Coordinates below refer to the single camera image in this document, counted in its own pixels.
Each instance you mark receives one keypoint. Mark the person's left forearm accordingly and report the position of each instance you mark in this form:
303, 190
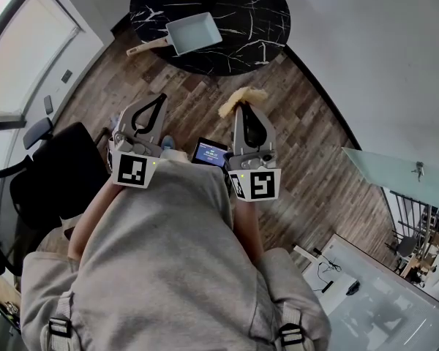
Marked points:
91, 218

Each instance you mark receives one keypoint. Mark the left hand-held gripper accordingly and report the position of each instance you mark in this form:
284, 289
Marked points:
133, 168

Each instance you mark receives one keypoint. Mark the person's right forearm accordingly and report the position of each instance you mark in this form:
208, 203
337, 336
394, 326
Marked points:
248, 229

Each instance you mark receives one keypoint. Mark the black office chair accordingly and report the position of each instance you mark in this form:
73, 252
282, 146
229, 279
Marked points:
58, 174

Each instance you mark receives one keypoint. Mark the white desk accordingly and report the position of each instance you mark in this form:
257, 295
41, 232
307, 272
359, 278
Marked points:
336, 269

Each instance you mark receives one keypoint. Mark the person's grey sweatshirt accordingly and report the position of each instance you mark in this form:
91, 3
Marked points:
168, 251

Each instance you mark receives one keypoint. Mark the black wall socket plate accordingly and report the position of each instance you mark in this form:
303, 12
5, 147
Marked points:
67, 76

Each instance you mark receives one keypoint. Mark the black phone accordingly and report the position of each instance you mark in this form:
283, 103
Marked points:
48, 104

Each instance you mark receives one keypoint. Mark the small black monitor screen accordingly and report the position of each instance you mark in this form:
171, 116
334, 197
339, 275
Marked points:
210, 154

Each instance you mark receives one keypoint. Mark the grey office chair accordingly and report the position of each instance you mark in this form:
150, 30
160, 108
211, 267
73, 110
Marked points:
406, 246

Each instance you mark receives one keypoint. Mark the black marble round table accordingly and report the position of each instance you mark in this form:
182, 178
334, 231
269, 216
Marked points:
248, 31

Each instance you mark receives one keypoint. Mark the frosted glass partition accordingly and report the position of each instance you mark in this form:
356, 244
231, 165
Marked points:
395, 174

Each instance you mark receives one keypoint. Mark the person's beige trousers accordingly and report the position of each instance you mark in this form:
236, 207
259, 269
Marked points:
175, 155

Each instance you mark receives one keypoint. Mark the person's blue shoe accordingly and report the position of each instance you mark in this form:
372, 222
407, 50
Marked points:
168, 143

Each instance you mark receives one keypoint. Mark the metal glass door fitting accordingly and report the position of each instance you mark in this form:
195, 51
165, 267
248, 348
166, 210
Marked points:
418, 170

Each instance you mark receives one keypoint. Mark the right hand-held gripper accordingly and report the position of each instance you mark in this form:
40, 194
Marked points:
259, 183

